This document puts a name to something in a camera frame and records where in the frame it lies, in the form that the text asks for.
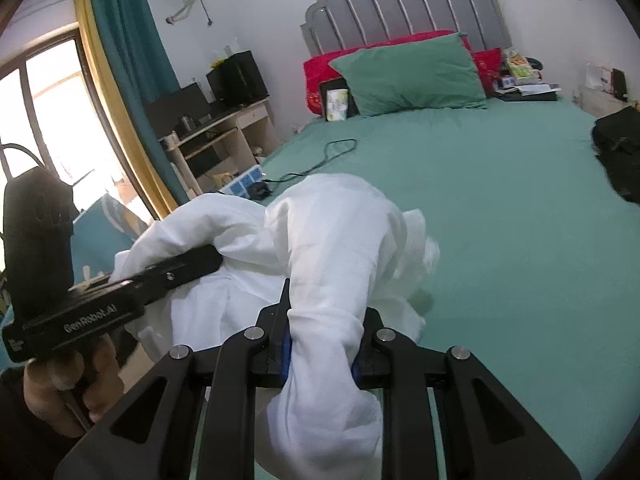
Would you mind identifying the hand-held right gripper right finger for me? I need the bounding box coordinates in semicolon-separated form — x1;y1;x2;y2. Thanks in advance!
351;307;583;480

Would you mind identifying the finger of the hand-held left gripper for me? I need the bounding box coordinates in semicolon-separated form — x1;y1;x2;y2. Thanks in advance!
132;245;223;308

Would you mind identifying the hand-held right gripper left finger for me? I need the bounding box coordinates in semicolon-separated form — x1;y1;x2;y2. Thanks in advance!
52;277;292;480

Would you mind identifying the white long-sleeved shirt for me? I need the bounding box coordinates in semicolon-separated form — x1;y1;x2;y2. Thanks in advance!
112;172;442;480

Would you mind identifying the person's left forearm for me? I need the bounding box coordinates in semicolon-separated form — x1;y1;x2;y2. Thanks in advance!
0;370;78;480

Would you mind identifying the person's left hand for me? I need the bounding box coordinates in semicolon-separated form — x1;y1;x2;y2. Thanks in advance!
22;332;126;436

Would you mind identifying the blue cartoon blanket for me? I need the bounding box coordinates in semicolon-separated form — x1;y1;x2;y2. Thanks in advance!
70;192;154;281

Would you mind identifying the white and blue power strip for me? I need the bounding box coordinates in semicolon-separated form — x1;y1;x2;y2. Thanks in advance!
220;165;266;196

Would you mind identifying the window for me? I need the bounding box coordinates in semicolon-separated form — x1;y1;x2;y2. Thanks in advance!
0;30;151;222

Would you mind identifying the yellow curtain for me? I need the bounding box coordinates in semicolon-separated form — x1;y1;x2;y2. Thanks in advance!
72;0;176;222

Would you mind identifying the black monitor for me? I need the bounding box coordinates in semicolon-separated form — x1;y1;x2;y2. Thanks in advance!
145;82;211;136

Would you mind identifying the beige wooden desk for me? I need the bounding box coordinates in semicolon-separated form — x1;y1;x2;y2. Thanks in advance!
160;99;281;196

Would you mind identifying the black computer tower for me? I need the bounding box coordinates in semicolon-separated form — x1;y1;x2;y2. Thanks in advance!
206;51;269;109

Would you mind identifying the bed with green sheet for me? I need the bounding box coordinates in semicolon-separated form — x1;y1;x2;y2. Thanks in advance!
197;95;640;480

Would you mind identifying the teal curtain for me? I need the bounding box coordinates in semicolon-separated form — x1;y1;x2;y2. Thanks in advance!
89;0;201;207

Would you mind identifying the tissue pack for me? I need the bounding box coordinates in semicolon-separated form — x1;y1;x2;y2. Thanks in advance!
326;89;350;122

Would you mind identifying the black tablet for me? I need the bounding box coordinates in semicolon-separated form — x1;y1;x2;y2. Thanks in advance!
319;77;359;121

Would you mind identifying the large red pillow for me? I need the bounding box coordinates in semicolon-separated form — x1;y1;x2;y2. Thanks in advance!
303;30;472;116

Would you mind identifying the green pillow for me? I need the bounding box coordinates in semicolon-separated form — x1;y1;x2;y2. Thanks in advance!
330;32;489;117

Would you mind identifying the small red pillow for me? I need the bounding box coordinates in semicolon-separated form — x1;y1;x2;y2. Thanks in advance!
472;47;503;94

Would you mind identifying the black jacket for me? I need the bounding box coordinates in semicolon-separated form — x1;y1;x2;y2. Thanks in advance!
592;107;640;207

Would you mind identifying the colourful snack pack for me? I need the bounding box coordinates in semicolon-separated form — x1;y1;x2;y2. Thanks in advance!
505;47;544;86

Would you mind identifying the grey padded headboard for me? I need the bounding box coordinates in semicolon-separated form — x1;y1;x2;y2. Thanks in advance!
300;0;514;61

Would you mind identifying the white box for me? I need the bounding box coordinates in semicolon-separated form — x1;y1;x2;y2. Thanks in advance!
582;62;615;96

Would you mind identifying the black charger cable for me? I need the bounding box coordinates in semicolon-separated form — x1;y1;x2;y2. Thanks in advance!
260;139;359;186

